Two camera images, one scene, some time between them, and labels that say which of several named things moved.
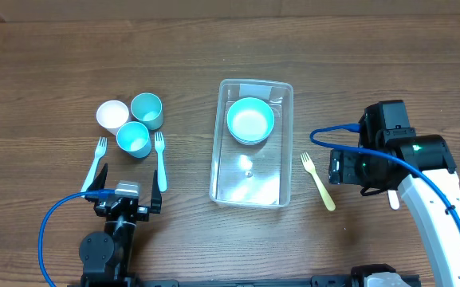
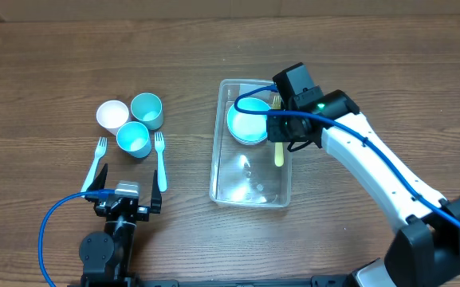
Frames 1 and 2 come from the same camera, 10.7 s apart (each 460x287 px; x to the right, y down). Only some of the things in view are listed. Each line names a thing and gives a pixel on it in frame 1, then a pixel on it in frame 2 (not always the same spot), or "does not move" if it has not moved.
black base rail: x=139 y=281 does not move
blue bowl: x=250 y=120 does not move
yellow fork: x=309 y=167 → x=279 y=159
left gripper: x=143 y=211 does not move
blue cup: x=133 y=138 does not move
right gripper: x=342 y=171 → x=277 y=134
